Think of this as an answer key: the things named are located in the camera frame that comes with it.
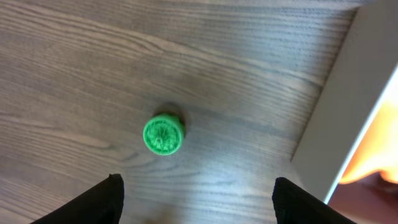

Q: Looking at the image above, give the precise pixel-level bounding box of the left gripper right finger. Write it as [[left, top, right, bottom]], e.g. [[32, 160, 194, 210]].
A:
[[272, 177, 355, 224]]

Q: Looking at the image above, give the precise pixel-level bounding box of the white box pink interior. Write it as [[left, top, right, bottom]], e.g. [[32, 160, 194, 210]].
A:
[[292, 1, 397, 223]]

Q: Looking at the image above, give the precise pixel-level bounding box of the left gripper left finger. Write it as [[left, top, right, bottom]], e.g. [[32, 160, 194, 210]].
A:
[[32, 174, 124, 224]]

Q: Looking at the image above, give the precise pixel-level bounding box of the green round toy wheel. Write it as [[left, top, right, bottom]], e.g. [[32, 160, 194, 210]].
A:
[[142, 113, 185, 156]]

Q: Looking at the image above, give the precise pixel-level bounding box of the orange dinosaur toy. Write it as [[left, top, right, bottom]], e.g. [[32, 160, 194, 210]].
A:
[[339, 101, 397, 184]]

